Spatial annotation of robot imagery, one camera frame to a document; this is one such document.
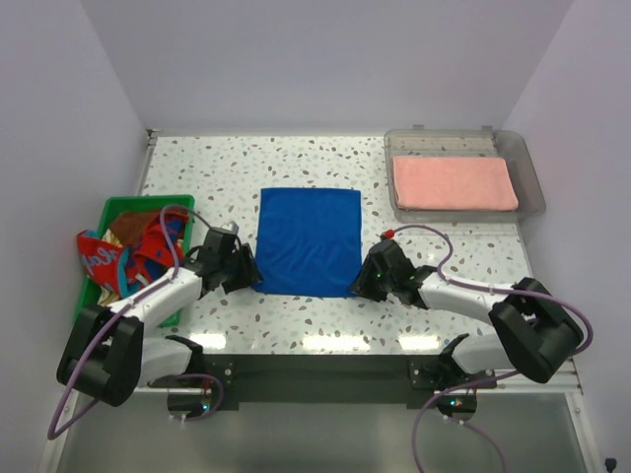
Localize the blue towel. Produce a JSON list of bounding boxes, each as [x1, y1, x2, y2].
[[253, 187, 362, 298]]

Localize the pink towel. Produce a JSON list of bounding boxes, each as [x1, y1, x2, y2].
[[392, 156, 519, 212]]

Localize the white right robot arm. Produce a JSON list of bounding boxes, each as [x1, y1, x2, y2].
[[349, 239, 593, 387]]

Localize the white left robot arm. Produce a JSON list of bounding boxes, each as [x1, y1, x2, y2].
[[56, 228, 263, 407]]

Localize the red patterned towel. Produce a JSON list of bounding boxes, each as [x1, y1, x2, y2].
[[77, 209, 188, 299]]

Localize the brown towel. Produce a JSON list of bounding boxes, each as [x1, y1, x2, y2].
[[108, 209, 159, 246]]

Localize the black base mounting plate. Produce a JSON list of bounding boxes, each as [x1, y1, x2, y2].
[[203, 355, 485, 410]]

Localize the yellow striped towel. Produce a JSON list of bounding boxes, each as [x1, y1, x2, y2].
[[98, 230, 123, 305]]

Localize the green plastic bin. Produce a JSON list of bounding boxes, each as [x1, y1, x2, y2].
[[72, 194, 195, 321]]

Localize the clear plastic container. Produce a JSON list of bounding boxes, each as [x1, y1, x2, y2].
[[384, 127, 546, 223]]

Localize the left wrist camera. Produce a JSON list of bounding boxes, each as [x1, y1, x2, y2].
[[220, 221, 240, 235]]

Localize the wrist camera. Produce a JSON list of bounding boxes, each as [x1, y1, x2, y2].
[[380, 229, 396, 240], [220, 221, 240, 235]]

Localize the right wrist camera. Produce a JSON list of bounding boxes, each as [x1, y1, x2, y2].
[[380, 229, 396, 240]]

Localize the aluminium frame rail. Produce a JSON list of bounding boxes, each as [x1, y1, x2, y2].
[[62, 128, 586, 395]]

